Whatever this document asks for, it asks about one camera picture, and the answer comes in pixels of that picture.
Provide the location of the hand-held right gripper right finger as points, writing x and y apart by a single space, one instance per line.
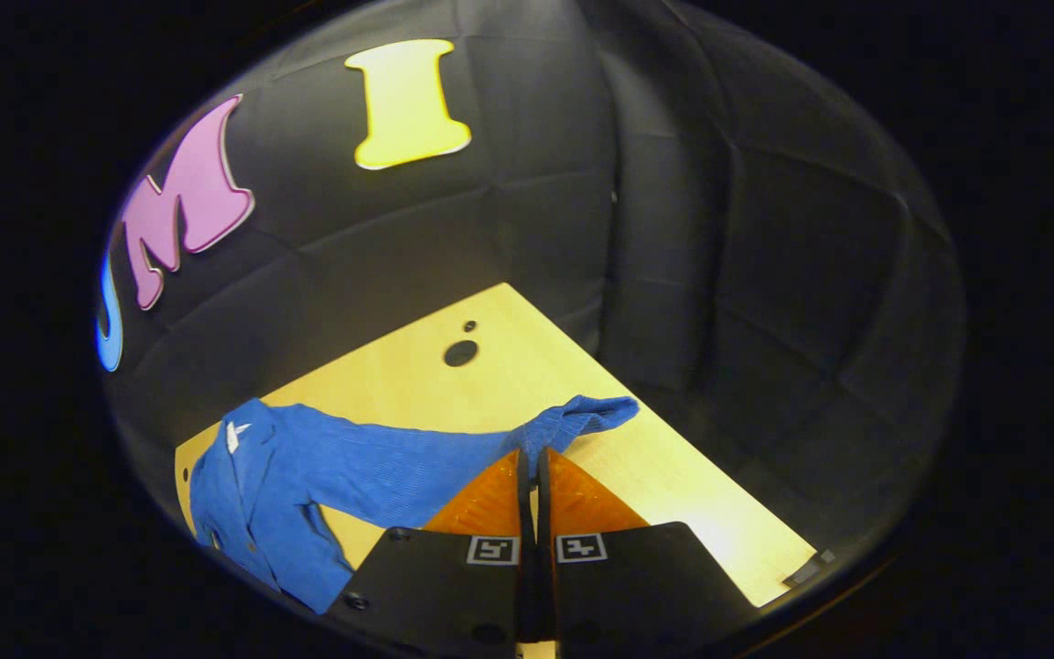
628 586

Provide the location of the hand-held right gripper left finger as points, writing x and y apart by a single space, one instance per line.
454 586

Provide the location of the blue shirt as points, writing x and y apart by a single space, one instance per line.
353 467

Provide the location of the small grey strip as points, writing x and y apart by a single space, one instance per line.
808 567

